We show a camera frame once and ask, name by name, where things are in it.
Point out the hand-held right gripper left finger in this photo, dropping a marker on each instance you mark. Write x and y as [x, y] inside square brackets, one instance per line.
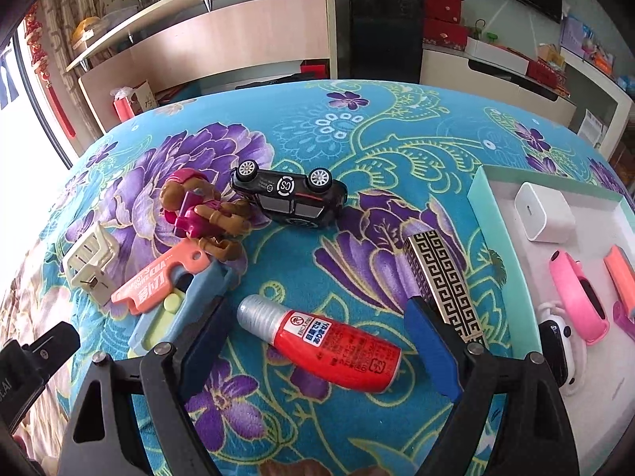
[203, 352]

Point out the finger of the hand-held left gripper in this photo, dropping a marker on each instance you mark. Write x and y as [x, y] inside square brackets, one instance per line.
[54, 344]

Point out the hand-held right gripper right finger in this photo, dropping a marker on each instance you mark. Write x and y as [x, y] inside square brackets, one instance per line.
[431, 352]

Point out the red bottle with silver cap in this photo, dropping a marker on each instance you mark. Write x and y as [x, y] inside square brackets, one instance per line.
[337, 352]

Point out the white smartwatch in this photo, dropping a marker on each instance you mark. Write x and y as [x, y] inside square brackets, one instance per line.
[553, 347]

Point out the white shallow tray box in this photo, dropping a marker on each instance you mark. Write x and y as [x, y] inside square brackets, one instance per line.
[610, 396]

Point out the purple tube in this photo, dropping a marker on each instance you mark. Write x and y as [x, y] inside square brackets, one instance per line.
[626, 320]

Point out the salmon pink case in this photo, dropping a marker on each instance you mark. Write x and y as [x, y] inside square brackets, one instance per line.
[622, 272]

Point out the gold black patterned box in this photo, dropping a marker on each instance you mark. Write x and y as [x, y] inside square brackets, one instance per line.
[441, 277]

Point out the beige plug adapter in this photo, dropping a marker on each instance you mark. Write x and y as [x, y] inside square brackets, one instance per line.
[87, 258]

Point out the pink puppy toy figure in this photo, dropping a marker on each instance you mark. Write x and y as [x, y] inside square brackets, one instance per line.
[191, 218]

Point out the white charger cube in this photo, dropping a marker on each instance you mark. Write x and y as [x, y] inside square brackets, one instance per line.
[540, 213]

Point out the black toy car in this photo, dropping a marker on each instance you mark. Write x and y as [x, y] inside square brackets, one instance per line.
[283, 193]

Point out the floral blue blanket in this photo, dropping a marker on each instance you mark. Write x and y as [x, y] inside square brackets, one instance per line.
[397, 158]

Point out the small red paper bag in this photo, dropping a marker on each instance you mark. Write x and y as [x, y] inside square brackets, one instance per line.
[124, 109]

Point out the beige paper bag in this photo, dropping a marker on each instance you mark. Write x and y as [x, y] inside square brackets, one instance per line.
[146, 96]

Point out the black plastic equipment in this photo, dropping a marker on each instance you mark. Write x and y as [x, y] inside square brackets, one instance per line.
[278, 81]

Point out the cream television cabinet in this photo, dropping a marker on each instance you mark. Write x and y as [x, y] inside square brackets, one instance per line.
[446, 69]

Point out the red patterned box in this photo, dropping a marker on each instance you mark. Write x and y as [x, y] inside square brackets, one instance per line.
[543, 72]

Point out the small red box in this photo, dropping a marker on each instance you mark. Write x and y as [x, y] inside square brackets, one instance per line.
[315, 68]

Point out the white flat box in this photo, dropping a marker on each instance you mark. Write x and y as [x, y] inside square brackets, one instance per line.
[488, 52]

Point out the red hanging knot ornament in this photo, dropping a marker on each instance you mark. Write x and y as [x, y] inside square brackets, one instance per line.
[37, 34]

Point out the white side shelf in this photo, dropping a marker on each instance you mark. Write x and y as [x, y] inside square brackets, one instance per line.
[620, 104]

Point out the yellow food container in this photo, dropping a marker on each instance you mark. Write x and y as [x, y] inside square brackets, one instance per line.
[87, 29]

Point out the red gift box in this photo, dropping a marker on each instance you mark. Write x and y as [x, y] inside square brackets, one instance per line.
[444, 34]

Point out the light wooden desk with shelf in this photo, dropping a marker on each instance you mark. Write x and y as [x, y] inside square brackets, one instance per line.
[223, 34]

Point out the black water dispenser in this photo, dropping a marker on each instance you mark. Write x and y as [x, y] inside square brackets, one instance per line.
[387, 29]

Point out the patterned curtain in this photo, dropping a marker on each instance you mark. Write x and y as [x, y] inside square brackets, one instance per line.
[64, 10]

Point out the colourful toy box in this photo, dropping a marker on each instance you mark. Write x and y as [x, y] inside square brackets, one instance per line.
[575, 34]

